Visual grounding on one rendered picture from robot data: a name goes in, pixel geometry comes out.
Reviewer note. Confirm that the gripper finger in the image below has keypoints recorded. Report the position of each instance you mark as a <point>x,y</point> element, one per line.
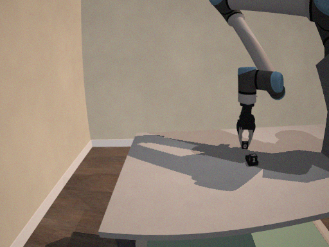
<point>240,131</point>
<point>250,135</point>

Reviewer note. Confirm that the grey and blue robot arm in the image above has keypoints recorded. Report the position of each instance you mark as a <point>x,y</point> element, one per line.
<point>266,78</point>

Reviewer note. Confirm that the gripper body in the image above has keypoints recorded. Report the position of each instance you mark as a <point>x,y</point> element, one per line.
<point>247,120</point>

